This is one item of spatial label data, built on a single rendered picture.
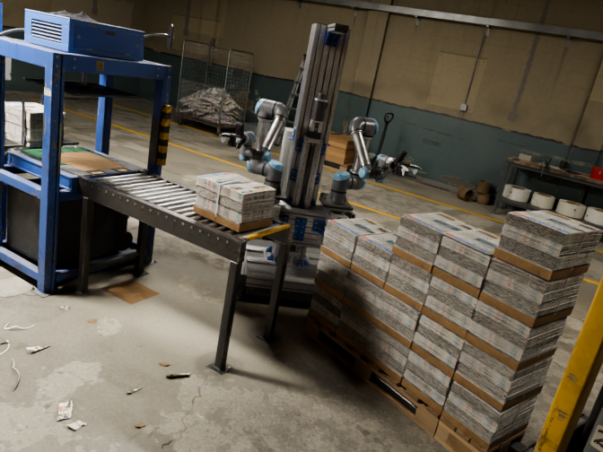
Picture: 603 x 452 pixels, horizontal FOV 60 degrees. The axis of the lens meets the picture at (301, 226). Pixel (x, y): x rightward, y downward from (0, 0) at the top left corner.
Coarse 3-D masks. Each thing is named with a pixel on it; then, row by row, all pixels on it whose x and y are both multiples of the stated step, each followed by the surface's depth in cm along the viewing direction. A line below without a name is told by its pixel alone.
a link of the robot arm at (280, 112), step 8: (280, 104) 361; (280, 112) 358; (280, 120) 357; (272, 128) 354; (280, 128) 356; (272, 136) 351; (264, 144) 348; (272, 144) 350; (256, 152) 346; (264, 152) 345; (256, 160) 349; (264, 160) 345
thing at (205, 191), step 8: (200, 176) 304; (208, 176) 306; (216, 176) 309; (224, 176) 312; (232, 176) 316; (240, 176) 319; (200, 184) 303; (208, 184) 299; (200, 192) 304; (208, 192) 300; (200, 200) 305; (208, 200) 301; (208, 208) 302
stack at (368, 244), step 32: (352, 224) 339; (320, 256) 345; (352, 256) 323; (384, 256) 302; (320, 288) 348; (352, 288) 323; (416, 288) 285; (448, 288) 269; (352, 320) 326; (384, 320) 304; (416, 320) 285; (352, 352) 326; (384, 352) 306; (448, 352) 270; (416, 384) 288; (448, 384) 271; (416, 416) 288
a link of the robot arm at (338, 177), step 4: (336, 172) 383; (340, 172) 383; (344, 172) 384; (348, 172) 385; (336, 176) 380; (340, 176) 379; (344, 176) 378; (348, 176) 380; (336, 180) 380; (340, 180) 379; (344, 180) 379; (348, 180) 382; (352, 180) 384; (332, 184) 384; (336, 184) 380; (340, 184) 380; (344, 184) 380; (348, 184) 382; (352, 184) 384; (332, 188) 384; (336, 188) 381; (340, 188) 381; (344, 188) 382; (348, 188) 386
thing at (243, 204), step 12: (228, 192) 290; (240, 192) 286; (252, 192) 290; (264, 192) 298; (228, 204) 292; (240, 204) 286; (252, 204) 292; (264, 204) 300; (228, 216) 293; (240, 216) 288; (252, 216) 295; (264, 216) 304
